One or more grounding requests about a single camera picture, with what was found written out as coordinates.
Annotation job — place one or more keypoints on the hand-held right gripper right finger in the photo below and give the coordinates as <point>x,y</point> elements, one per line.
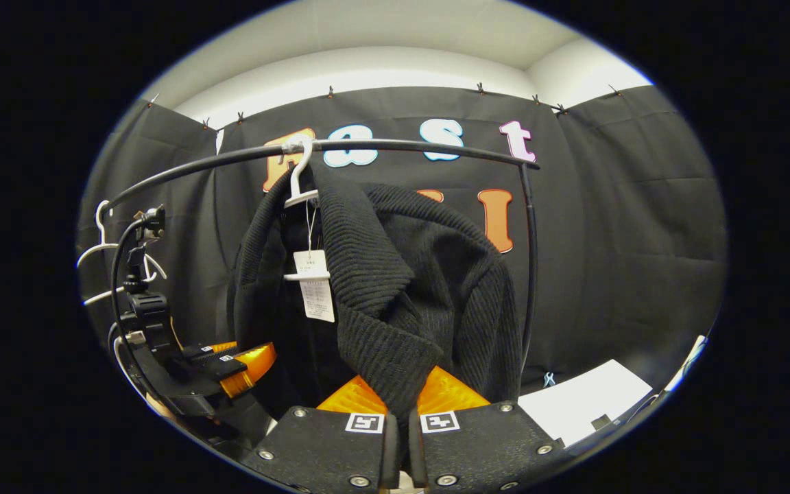
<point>477,446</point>

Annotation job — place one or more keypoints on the black knit sweater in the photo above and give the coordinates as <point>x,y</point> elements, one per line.
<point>402,274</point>

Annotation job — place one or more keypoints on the white paper garment tag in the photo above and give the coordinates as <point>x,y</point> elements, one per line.
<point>316,295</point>

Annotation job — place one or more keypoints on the black backdrop cloth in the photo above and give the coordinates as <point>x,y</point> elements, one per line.
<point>607,240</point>

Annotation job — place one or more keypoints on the white clothes hanger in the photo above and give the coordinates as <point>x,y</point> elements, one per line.
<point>301,171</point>

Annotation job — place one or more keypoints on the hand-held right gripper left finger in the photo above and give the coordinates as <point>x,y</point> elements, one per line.
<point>326,446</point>

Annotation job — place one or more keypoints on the black clothes rail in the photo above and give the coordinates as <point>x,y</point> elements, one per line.
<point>402,145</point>

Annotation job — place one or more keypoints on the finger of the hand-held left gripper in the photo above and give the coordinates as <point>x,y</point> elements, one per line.
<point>220,368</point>
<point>203,351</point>

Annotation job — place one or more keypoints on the empty white plastic hanger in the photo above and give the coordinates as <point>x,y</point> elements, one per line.
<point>102,237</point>

